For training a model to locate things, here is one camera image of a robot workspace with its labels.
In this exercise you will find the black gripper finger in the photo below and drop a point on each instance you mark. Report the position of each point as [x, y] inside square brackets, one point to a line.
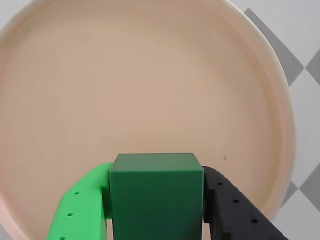
[232, 207]

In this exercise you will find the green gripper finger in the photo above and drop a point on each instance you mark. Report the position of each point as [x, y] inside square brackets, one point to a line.
[80, 205]

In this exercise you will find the dark green dice cube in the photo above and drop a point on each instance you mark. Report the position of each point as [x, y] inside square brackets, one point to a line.
[155, 195]

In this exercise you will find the beige round plate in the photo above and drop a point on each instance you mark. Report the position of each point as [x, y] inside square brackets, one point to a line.
[140, 82]

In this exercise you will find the grey white checkered mat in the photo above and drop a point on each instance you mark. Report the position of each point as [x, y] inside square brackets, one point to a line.
[282, 57]

